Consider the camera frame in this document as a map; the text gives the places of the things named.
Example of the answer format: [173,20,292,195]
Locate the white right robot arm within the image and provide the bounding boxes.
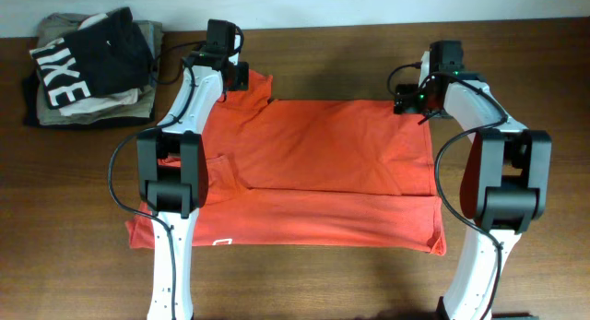
[387,41,552,320]

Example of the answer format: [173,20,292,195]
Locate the orange FRAM t-shirt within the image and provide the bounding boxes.
[124,68,447,256]

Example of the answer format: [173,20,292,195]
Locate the black shirt white lettering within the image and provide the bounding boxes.
[29,7,154,110]

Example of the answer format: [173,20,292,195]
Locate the olive grey folded garment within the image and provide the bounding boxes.
[33,13,156,129]

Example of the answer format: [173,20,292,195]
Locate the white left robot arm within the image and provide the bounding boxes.
[136,19,249,319]

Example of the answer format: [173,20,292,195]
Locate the light blue folded garment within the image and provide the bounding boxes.
[147,24,158,88]

